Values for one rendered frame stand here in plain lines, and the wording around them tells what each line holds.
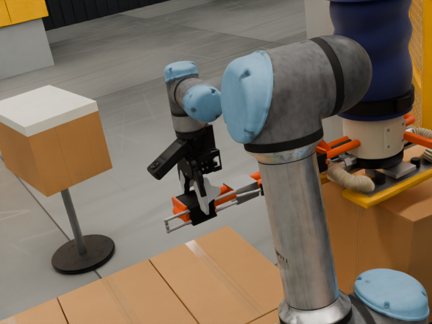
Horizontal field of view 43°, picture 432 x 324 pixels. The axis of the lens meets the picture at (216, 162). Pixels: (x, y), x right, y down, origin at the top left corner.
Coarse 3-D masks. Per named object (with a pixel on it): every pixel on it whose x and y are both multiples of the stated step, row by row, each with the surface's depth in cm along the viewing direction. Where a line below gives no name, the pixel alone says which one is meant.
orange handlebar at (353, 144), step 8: (408, 120) 161; (344, 136) 157; (408, 136) 152; (416, 136) 150; (328, 144) 154; (344, 144) 152; (352, 144) 152; (360, 144) 154; (424, 144) 148; (328, 152) 149; (336, 152) 150; (256, 176) 143; (224, 192) 140; (224, 200) 135; (176, 208) 133; (184, 216) 131
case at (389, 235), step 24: (336, 192) 175; (408, 192) 165; (336, 216) 178; (360, 216) 167; (384, 216) 158; (408, 216) 152; (336, 240) 180; (360, 240) 170; (384, 240) 160; (408, 240) 152; (336, 264) 183; (360, 264) 172; (384, 264) 163; (408, 264) 154
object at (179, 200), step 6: (186, 192) 137; (192, 192) 136; (174, 198) 135; (180, 198) 134; (186, 198) 134; (192, 198) 133; (174, 204) 135; (180, 204) 132; (186, 204) 131; (192, 204) 131; (186, 216) 131
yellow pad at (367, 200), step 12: (420, 156) 164; (420, 168) 157; (372, 180) 155; (384, 180) 152; (396, 180) 153; (408, 180) 153; (420, 180) 154; (348, 192) 152; (360, 192) 150; (372, 192) 149; (384, 192) 149; (396, 192) 150; (360, 204) 148; (372, 204) 146
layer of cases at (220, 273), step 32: (160, 256) 233; (192, 256) 229; (224, 256) 226; (256, 256) 223; (96, 288) 219; (128, 288) 216; (160, 288) 213; (192, 288) 210; (224, 288) 208; (256, 288) 205; (32, 320) 207; (64, 320) 204; (96, 320) 202; (128, 320) 199; (160, 320) 197; (192, 320) 194; (224, 320) 192; (256, 320) 189
